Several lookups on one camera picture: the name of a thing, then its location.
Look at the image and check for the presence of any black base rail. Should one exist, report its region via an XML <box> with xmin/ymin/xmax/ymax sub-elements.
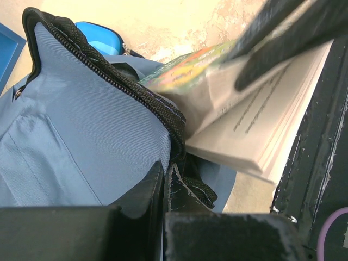
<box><xmin>271</xmin><ymin>37</ymin><xmax>347</xmax><ymax>260</ymax></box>

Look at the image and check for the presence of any green storey treehouse book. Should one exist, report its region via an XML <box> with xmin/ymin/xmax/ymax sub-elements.
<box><xmin>140</xmin><ymin>41</ymin><xmax>331</xmax><ymax>183</ymax></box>

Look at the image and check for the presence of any blue shelf unit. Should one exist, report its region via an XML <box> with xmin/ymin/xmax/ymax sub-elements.
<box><xmin>0</xmin><ymin>24</ymin><xmax>27</xmax><ymax>93</ymax></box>

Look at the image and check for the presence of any blue student backpack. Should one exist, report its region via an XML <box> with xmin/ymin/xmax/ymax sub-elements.
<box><xmin>1</xmin><ymin>7</ymin><xmax>235</xmax><ymax>213</ymax></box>

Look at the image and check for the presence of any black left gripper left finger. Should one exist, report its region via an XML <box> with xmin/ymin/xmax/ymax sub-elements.
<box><xmin>1</xmin><ymin>161</ymin><xmax>164</xmax><ymax>260</ymax></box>

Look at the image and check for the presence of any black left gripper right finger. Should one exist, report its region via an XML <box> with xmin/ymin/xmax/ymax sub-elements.
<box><xmin>163</xmin><ymin>164</ymin><xmax>306</xmax><ymax>260</ymax></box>

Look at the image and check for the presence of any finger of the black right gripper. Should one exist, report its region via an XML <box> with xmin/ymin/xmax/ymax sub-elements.
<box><xmin>223</xmin><ymin>1</ymin><xmax>313</xmax><ymax>63</ymax></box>
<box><xmin>234</xmin><ymin>1</ymin><xmax>347</xmax><ymax>91</ymax></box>

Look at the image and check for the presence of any blue dinosaur pencil case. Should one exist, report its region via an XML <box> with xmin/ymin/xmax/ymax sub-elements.
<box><xmin>73</xmin><ymin>21</ymin><xmax>145</xmax><ymax>58</ymax></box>

